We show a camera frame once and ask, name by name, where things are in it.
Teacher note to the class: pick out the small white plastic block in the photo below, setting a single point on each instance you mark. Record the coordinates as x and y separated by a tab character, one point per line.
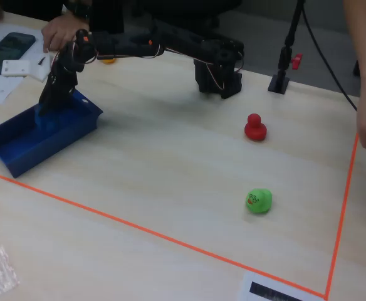
15	68

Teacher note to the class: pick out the person hand with watch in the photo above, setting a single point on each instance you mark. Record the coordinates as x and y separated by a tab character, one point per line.
62	31

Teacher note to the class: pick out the red rubber duck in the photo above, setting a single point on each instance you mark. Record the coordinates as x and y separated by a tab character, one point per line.
255	128

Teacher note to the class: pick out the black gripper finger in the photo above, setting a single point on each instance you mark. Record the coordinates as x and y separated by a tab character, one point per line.
49	95

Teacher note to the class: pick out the flat white plastic piece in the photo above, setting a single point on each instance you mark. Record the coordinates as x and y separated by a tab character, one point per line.
42	70

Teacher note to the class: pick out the green rubber duck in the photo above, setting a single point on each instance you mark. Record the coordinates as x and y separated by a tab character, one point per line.
259	201

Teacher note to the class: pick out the smartphone with dark screen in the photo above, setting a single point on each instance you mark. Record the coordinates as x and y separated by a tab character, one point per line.
7	51

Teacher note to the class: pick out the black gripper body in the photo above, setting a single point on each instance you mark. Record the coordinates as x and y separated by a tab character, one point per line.
57	84

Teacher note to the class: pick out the bare person forearm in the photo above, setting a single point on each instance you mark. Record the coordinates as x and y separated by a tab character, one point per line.
364	34

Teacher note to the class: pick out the black wrist watch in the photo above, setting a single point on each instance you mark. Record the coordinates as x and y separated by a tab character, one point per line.
79	8

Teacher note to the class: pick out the blue plastic box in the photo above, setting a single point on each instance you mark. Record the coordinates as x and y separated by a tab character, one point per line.
42	135

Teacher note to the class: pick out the black camera stand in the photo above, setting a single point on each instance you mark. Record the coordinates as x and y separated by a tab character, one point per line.
284	53

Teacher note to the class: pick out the red clamp knob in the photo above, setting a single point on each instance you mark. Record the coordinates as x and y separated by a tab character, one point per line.
297	61

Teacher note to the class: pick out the yellow rubber duck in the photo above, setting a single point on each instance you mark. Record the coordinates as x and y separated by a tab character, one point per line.
108	61

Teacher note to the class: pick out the orange tape border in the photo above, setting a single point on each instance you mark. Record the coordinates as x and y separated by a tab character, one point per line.
176	239

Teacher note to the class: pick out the blue rubber duck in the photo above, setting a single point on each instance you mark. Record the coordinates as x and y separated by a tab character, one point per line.
47	120

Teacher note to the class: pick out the paper with black bar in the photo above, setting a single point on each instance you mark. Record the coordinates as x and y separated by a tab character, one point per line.
270	290

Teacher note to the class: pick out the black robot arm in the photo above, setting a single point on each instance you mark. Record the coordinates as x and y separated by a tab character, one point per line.
176	51

